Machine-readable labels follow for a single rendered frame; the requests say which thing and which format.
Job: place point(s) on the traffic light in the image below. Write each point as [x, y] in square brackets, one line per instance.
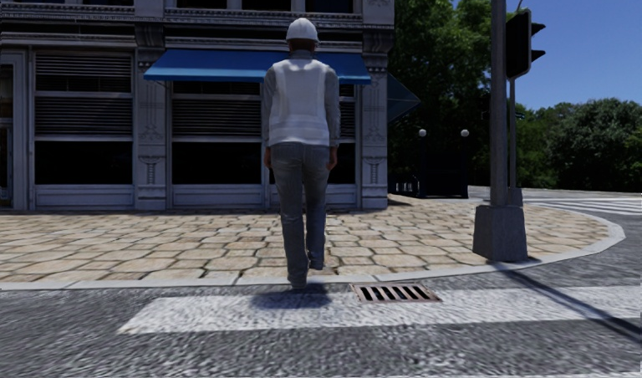
[498, 127]

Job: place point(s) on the dark stairway railing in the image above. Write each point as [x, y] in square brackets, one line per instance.
[441, 177]

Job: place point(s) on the person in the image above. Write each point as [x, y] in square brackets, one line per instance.
[300, 102]

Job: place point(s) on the rusty drain grate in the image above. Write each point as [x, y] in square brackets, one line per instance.
[395, 293]

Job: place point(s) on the pale stone building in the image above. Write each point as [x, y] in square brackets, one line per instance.
[150, 127]

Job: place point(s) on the trees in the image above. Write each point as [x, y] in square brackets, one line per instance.
[577, 147]

